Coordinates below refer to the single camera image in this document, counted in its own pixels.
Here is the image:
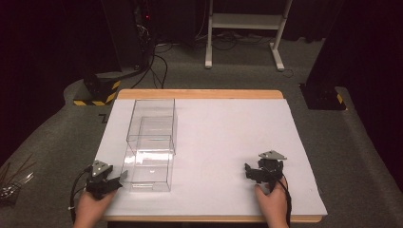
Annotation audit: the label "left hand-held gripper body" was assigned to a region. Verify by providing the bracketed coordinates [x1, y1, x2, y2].
[85, 160, 124, 200]

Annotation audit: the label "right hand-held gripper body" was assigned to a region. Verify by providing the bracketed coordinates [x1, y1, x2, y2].
[252, 150, 288, 192]

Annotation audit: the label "clear plastic drawer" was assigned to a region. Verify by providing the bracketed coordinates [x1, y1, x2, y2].
[120, 116, 176, 193]

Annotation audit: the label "clear plastic box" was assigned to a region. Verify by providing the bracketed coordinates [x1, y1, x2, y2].
[125, 98, 178, 157]

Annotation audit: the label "person's left hand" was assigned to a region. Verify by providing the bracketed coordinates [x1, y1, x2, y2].
[72, 189, 117, 228]

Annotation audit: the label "person's right hand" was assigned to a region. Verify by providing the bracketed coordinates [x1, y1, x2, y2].
[254, 178, 290, 228]

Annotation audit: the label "white table mat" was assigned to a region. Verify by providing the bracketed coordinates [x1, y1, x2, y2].
[94, 98, 328, 218]

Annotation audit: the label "metal rods bundle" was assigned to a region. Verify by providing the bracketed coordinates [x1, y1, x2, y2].
[0, 153, 37, 205]

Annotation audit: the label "wooden table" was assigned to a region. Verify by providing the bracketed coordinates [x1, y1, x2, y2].
[102, 88, 323, 223]

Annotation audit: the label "striped black stand base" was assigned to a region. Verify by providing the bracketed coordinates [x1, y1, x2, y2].
[72, 70, 123, 107]

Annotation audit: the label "white metal stand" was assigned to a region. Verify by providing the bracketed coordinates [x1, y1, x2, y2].
[204, 0, 293, 72]

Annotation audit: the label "dark computer tower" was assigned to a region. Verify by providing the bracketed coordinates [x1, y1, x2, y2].
[132, 0, 157, 69]

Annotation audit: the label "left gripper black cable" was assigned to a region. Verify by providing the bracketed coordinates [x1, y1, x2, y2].
[68, 166, 92, 224]

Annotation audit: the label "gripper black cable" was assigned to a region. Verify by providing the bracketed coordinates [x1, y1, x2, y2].
[68, 166, 92, 224]
[278, 177, 293, 228]

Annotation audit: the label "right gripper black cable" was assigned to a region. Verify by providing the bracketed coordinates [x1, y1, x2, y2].
[278, 177, 293, 228]

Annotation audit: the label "black floor cables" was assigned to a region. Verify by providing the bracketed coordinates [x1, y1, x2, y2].
[130, 41, 169, 90]

